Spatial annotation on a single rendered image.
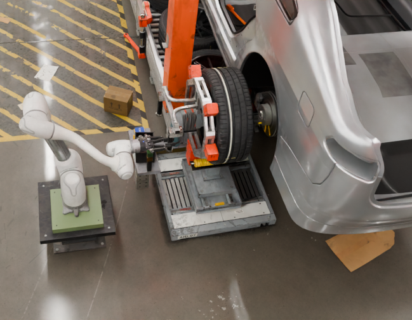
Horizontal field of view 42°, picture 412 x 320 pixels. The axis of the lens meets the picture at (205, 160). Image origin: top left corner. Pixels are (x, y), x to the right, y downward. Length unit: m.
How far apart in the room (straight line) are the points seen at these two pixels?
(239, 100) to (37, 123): 1.24
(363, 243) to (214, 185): 1.25
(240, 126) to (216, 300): 1.25
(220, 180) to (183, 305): 1.00
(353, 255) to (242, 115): 1.52
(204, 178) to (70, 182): 1.07
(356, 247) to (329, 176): 1.53
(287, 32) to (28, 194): 2.34
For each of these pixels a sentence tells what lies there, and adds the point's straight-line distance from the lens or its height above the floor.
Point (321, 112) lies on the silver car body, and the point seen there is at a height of 1.58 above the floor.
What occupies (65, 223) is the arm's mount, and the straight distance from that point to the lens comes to 3.73.
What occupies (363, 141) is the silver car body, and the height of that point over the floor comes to 1.62.
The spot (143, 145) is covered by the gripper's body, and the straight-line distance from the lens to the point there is 3.46.
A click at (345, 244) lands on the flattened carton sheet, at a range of 4.33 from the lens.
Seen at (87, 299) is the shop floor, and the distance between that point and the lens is 3.83.
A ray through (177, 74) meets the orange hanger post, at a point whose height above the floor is 0.91.
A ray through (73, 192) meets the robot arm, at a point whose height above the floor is 0.56.
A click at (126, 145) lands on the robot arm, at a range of 3.42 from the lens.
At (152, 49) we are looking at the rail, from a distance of 4.93.
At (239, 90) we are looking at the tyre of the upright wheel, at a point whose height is 1.17.
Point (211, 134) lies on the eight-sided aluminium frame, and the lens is 3.42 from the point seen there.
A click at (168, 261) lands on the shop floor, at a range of 3.96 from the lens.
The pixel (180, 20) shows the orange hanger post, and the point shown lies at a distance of 3.60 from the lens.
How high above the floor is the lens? 3.45
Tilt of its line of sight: 49 degrees down
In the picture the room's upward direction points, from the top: 10 degrees clockwise
